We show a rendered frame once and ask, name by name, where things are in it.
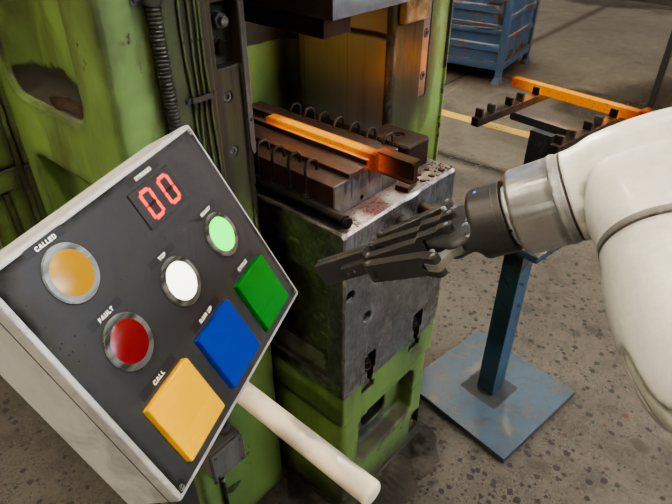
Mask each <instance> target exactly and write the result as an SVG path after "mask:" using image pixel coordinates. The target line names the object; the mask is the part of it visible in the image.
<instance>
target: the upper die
mask: <svg viewBox="0 0 672 504"><path fill-rule="evenodd" d="M405 2H408V0H243V3H247V4H252V5H256V6H261V7H266V8H271V9H276V10H281V11H286V12H290V13H295V14H300V15H305V16H310V17H315V18H320V19H325V20H329V21H335V20H339V19H343V18H347V17H351V16H355V15H359V14H363V13H366V12H370V11H374V10H378V9H382V8H386V7H390V6H394V5H398V4H402V3H405Z"/></svg>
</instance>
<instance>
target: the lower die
mask: <svg viewBox="0 0 672 504"><path fill-rule="evenodd" d="M252 108H255V109H258V110H260V111H263V112H266V113H269V114H274V113H276V114H279V115H282V116H285V117H288V118H291V119H293V120H296V121H299V122H302V123H305V124H308V125H310V126H313V127H316V128H319V129H322V130H325V131H327V132H330V133H333V134H336V135H339V136H342V137H344V138H347V139H350V140H353V141H356V142H359V143H361V144H364V145H367V146H370V147H373V148H376V149H380V148H382V147H384V146H385V147H387V148H390V149H392V150H395V151H398V148H396V147H393V146H391V145H388V144H384V145H382V144H381V143H382V142H379V141H376V140H373V139H370V138H367V139H365V138H364V136H361V135H358V134H356V133H353V132H351V133H348V131H347V130H344V129H341V128H338V127H335V128H333V127H332V125H329V124H326V123H323V122H321V121H320V122H317V120H315V119H312V118H309V117H303V115H300V114H297V113H294V112H292V113H290V112H289V111H288V110H285V109H283V108H280V107H277V106H274V105H271V104H268V103H265V102H262V101H259V102H256V103H253V104H252ZM253 119H254V131H255V141H256V143H257V142H258V141H259V140H260V139H262V138H266V139H267V140H268V141H269V142H270V149H267V144H266V142H262V143H260V145H259V147H258V153H259V165H260V171H261V175H262V176H263V177H265V178H267V179H269V180H271V178H272V171H271V157H270V154H271V151H272V149H273V148H274V147H275V146H276V145H278V144H281V145H283V146H284V148H285V152H286V156H285V157H283V155H282V149H281V148H277V149H276V150H275V152H274V168H275V178H276V180H277V183H278V184H280V185H283V186H285V187H287V185H288V181H287V158H288V156H289V154H290V153H291V152H293V151H298V152H300V154H301V156H302V161H301V162H299V161H298V155H297V154H295V155H293V156H292V157H291V159H290V176H291V185H292V189H293V190H294V191H296V192H298V193H300V194H302V195H303V193H304V175H303V168H304V164H305V162H306V161H307V160H308V159H309V158H316V159H317V161H318V167H319V168H318V170H315V162H314V161H311V162H310V163H309V164H308V166H307V192H308V193H309V197H310V198H311V199H314V200H316V201H318V202H320V203H322V204H324V205H327V206H329V207H331V208H334V209H336V210H338V211H340V212H344V211H346V210H348V209H350V208H351V207H353V206H355V205H357V204H358V203H360V202H362V201H363V200H365V199H367V198H368V197H370V196H372V195H374V194H375V193H377V192H379V191H380V190H382V189H384V188H386V187H387V186H389V185H391V184H393V183H394V182H396V179H393V178H391V177H388V176H385V175H383V174H380V173H378V172H377V171H375V172H373V171H370V170H369V159H368V158H366V157H363V156H360V155H358V154H355V153H352V152H349V151H347V150H344V149H341V148H339V147H336V146H333V145H330V144H328V143H325V142H322V141H320V140H317V139H314V138H311V137H309V136H306V135H303V134H301V133H298V132H295V131H292V130H290V129H287V128H284V127H282V126H279V125H276V124H273V123H271V122H268V121H265V120H263V119H260V118H257V117H254V116H253ZM361 195H363V199H362V200H361V199H360V196H361Z"/></svg>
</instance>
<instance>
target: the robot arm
mask: <svg viewBox="0 0 672 504"><path fill-rule="evenodd" d="M376 237H377V239H376V240H373V241H371V242H369V243H368V246H367V245H364V246H361V247H357V248H354V249H351V250H348V251H345V252H342V253H339V254H336V255H332V256H329V257H326V258H323V259H320V260H318V262H317V264H316V266H315V269H316V271H317V272H318V274H319V275H320V277H321V279H322V280H323V282H324V283H325V285H326V286H328V285H331V284H334V283H338V282H341V281H345V280H348V279H352V278H355V277H359V276H362V275H365V274H369V276H370V277H371V279H372V281H373V282H374V283H377V282H385V281H393V280H401V279H410V278H418V277H426V276H430V277H435V278H443V277H445V276H446V275H447V274H448V271H447V269H446V265H447V264H448V263H449V262H450V261H451V260H452V259H461V258H464V257H465V256H467V255H468V254H471V253H473V252H479V253H481V254H483V256H485V257H486V258H489V259H492V258H496V257H500V256H503V255H507V254H510V253H514V252H518V251H521V250H522V249H523V248H524V249H525V250H526V251H527V252H528V253H530V254H537V253H541V252H545V251H549V250H552V249H556V248H560V247H564V246H567V245H571V244H574V245H575V244H579V243H581V242H582V241H587V240H592V242H593V244H594V246H595V248H596V251H597V255H598V258H599V262H600V268H601V286H602V294H603V299H604V305H605V310H606V314H607V318H608V322H609V326H610V329H611V332H612V336H613V339H614V342H615V345H616V348H617V351H618V354H619V356H620V359H621V362H622V364H623V367H624V369H625V372H626V374H627V376H628V378H629V381H630V383H631V385H632V387H633V389H634V391H635V392H636V394H637V396H638V398H639V400H640V401H641V403H642V404H643V406H644V407H645V409H646V410H647V412H648V413H649V414H650V416H651V417H652V418H653V419H654V421H655V422H656V423H657V424H658V425H659V426H660V427H662V428H663V429H664V430H666V431H667V432H669V433H671V434H672V107H669V108H665V109H661V110H657V111H654V112H650V113H647V114H643V115H640V116H637V117H634V118H631V119H628V120H625V121H622V122H619V123H617V124H614V125H611V126H609V127H606V128H604V129H602V130H599V131H597V132H595V133H593V134H590V135H588V136H587V137H585V138H584V139H582V140H581V141H580V142H578V143H577V144H575V145H573V146H572V147H570V148H568V149H566V150H563V151H561V152H558V153H556V154H550V155H547V156H546V157H545V158H542V159H539V160H536V161H533V162H530V163H527V164H524V165H521V166H519V167H516V168H513V169H510V170H507V171H506V172H505V173H504V176H503V182H502V181H500V180H499V181H496V182H493V183H490V184H487V185H485V186H482V187H479V188H476V189H473V190H470V191H469V192H468V193H467V194H466V197H465V205H460V206H455V204H454V202H453V200H452V198H449V199H446V200H444V201H443V202H441V203H440V204H438V205H436V206H435V207H433V208H431V209H429V210H426V211H424V212H422V213H420V214H417V215H415V216H413V217H411V218H409V219H406V220H404V221H402V222H400V223H397V224H395V225H393V226H391V227H388V228H386V229H384V230H382V231H379V232H378V233H377V234H376Z"/></svg>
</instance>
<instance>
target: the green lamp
mask: <svg viewBox="0 0 672 504"><path fill-rule="evenodd" d="M209 229H210V235H211V238H212V240H213V242H214V243H215V245H216V246H217V247H218V248H219V249H221V250H224V251H229V250H231V249H232V248H233V246H234V243H235V235H234V231H233V229H232V227H231V225H230V224H229V222H228V221H227V220H225V219H224V218H222V217H215V218H213V219H212V221H211V223H210V228H209Z"/></svg>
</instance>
